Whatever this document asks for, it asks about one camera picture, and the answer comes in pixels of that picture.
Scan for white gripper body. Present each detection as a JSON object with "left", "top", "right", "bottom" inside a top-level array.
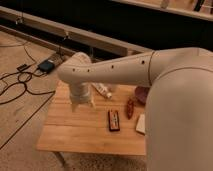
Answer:
[{"left": 69, "top": 83, "right": 95, "bottom": 112}]

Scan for black whiteboard eraser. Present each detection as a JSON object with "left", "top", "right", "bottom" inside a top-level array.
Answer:
[{"left": 108, "top": 110, "right": 120, "bottom": 132}]

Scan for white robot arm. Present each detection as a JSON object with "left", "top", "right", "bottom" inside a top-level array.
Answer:
[{"left": 58, "top": 47, "right": 213, "bottom": 171}]

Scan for white plastic bottle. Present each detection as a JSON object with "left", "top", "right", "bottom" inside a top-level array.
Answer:
[{"left": 93, "top": 83, "right": 112, "bottom": 99}]

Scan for wooden table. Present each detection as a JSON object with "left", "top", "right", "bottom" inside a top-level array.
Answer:
[{"left": 37, "top": 82, "right": 146, "bottom": 156}]

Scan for black power adapter box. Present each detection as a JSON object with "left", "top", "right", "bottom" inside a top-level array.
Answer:
[{"left": 38, "top": 60, "right": 55, "bottom": 73}]

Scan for brown oblong snack item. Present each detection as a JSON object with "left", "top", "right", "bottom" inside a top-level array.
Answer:
[{"left": 126, "top": 98, "right": 134, "bottom": 119}]

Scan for dark red bowl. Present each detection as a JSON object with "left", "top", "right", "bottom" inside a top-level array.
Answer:
[{"left": 135, "top": 86, "right": 149, "bottom": 104}]

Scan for small black plug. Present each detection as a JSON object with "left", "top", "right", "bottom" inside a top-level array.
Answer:
[{"left": 17, "top": 64, "right": 30, "bottom": 72}]

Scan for white sponge block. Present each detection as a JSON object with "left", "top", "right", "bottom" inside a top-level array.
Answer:
[{"left": 136, "top": 114, "right": 145, "bottom": 134}]

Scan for black floor cable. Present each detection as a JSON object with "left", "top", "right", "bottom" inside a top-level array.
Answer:
[{"left": 0, "top": 41, "right": 56, "bottom": 106}]

